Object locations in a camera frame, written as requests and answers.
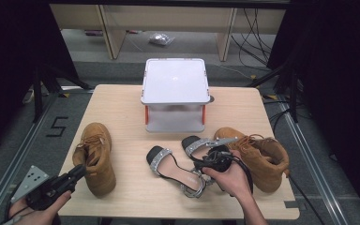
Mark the person's right hand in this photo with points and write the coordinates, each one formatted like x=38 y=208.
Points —
x=234 y=179

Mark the white two-tier shoe rack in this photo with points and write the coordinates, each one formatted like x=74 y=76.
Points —
x=175 y=81

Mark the black curtain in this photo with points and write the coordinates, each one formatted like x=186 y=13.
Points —
x=340 y=78
x=12 y=62

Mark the tan suede boot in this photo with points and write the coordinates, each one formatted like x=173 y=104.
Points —
x=98 y=162
x=262 y=162

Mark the black metal stand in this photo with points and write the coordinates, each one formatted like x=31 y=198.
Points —
x=37 y=100
x=293 y=100

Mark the person's left hand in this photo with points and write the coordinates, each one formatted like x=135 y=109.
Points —
x=40 y=217

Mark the clear plastic bag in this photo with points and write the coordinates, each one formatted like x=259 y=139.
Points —
x=161 y=39

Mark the beige wooden desk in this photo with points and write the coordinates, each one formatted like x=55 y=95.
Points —
x=168 y=18

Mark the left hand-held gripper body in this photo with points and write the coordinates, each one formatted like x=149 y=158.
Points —
x=39 y=192

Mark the aluminium floor rail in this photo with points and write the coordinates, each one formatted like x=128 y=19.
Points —
x=312 y=168
x=15 y=162

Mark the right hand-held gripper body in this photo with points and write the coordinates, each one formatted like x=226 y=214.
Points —
x=218 y=159

